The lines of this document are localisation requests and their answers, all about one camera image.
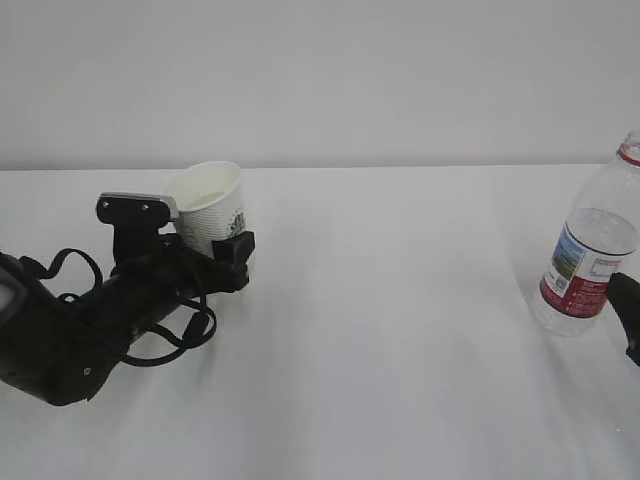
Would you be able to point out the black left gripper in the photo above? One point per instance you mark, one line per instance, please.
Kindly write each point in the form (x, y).
(156, 273)

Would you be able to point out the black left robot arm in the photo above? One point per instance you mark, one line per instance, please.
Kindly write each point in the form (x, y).
(150, 311)

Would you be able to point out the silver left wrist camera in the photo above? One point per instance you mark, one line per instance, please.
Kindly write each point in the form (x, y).
(136, 209)

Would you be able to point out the white paper cup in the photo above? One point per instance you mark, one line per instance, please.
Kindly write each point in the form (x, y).
(210, 204)

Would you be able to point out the clear plastic water bottle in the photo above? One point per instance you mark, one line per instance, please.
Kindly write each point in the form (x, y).
(599, 234)

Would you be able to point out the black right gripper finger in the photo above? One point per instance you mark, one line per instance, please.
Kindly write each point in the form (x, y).
(623, 293)

